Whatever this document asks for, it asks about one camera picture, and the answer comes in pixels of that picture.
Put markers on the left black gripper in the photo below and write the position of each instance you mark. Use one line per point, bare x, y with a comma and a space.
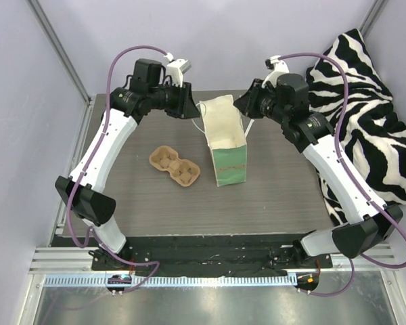
182, 100

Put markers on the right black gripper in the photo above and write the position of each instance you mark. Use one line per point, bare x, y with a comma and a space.
252, 97

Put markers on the green paper gift bag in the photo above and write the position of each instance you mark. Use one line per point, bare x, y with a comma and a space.
226, 140

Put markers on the brown cardboard cup carrier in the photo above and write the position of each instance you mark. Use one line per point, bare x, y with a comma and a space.
183, 171

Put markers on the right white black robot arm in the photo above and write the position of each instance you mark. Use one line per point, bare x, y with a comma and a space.
368, 217

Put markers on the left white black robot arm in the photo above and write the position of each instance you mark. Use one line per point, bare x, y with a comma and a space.
151, 86

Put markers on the white wrapped straw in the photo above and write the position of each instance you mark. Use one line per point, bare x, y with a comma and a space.
249, 126

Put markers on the zebra print blanket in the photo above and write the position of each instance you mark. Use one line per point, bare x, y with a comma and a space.
371, 133

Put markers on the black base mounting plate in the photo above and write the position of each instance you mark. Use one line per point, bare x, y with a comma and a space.
244, 255

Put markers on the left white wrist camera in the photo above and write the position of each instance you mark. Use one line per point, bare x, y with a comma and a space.
176, 68

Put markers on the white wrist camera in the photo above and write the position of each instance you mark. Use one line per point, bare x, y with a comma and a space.
176, 68
276, 67

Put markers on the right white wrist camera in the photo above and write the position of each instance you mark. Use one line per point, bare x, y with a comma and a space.
276, 67

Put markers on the white slotted cable duct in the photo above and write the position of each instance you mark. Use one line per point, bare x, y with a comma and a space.
117, 280

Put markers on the aluminium frame rail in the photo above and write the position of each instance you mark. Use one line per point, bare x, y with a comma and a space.
56, 260

